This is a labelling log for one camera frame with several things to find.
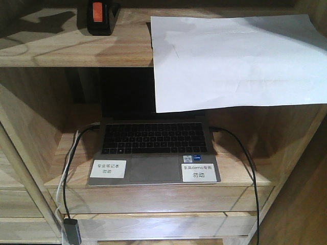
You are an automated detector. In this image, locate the grey laptop with black keyboard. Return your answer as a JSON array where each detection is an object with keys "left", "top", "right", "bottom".
[{"left": 88, "top": 67, "right": 221, "bottom": 186}]

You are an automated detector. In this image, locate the white label sticker left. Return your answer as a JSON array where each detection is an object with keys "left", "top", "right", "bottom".
[{"left": 90, "top": 160, "right": 127, "bottom": 179}]

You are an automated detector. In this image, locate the white label sticker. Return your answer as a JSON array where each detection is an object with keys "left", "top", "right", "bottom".
[
  {"left": 90, "top": 160, "right": 127, "bottom": 179},
  {"left": 181, "top": 163, "right": 220, "bottom": 183}
]

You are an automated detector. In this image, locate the white paper sheet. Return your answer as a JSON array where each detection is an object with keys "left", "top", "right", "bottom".
[{"left": 151, "top": 14, "right": 326, "bottom": 113}]

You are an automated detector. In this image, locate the black cable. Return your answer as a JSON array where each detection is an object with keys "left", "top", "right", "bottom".
[
  {"left": 209, "top": 126, "right": 261, "bottom": 245},
  {"left": 62, "top": 125, "right": 101, "bottom": 219}
]

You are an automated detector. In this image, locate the black cable on left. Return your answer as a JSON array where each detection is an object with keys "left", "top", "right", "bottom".
[{"left": 62, "top": 125, "right": 101, "bottom": 219}]

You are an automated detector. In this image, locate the black stapler with orange label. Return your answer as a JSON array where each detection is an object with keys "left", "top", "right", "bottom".
[{"left": 87, "top": 0, "right": 121, "bottom": 36}]

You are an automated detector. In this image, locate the white label sticker right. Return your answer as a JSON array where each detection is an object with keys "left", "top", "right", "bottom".
[{"left": 181, "top": 163, "right": 220, "bottom": 183}]

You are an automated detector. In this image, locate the grey usb hub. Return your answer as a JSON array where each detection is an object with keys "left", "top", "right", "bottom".
[{"left": 63, "top": 218, "right": 82, "bottom": 245}]

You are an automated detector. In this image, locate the wooden shelf unit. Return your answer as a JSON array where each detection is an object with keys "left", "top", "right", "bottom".
[{"left": 1, "top": 1, "right": 326, "bottom": 244}]

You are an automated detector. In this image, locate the white cable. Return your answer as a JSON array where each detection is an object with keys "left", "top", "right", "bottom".
[{"left": 54, "top": 130, "right": 80, "bottom": 245}]

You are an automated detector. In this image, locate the black cable on right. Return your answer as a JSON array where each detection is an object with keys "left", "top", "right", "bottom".
[{"left": 209, "top": 126, "right": 261, "bottom": 245}]

